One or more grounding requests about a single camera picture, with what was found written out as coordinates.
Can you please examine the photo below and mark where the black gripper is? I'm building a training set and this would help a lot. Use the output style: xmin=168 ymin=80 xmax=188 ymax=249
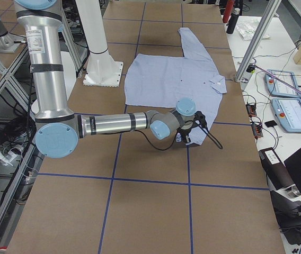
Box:
xmin=178 ymin=122 xmax=196 ymax=143

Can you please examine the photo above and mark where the blue striped button shirt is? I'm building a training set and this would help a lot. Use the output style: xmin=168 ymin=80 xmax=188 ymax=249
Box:
xmin=124 ymin=27 xmax=228 ymax=146

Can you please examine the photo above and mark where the orange circuit board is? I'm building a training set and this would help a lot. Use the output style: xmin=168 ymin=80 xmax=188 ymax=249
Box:
xmin=246 ymin=104 xmax=257 ymax=117

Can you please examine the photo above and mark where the upper teach pendant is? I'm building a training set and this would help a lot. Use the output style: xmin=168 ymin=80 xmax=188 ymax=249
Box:
xmin=265 ymin=69 xmax=301 ymax=98

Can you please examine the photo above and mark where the teach pendant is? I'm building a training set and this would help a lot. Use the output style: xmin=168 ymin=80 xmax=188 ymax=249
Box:
xmin=265 ymin=69 xmax=301 ymax=98
xmin=271 ymin=98 xmax=301 ymax=133

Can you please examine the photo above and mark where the lower teach pendant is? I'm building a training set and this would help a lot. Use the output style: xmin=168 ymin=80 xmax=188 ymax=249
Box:
xmin=271 ymin=98 xmax=301 ymax=133

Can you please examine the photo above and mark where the black water bottle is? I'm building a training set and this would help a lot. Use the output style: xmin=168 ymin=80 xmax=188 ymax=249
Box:
xmin=226 ymin=8 xmax=241 ymax=34

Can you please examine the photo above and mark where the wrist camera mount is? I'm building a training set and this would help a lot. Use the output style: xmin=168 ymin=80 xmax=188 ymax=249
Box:
xmin=194 ymin=111 xmax=207 ymax=128

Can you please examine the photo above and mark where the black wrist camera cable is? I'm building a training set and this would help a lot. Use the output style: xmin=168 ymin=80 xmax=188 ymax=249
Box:
xmin=139 ymin=111 xmax=223 ymax=151

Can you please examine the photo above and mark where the aluminium frame post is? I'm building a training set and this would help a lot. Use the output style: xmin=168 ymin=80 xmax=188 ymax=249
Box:
xmin=235 ymin=0 xmax=281 ymax=83

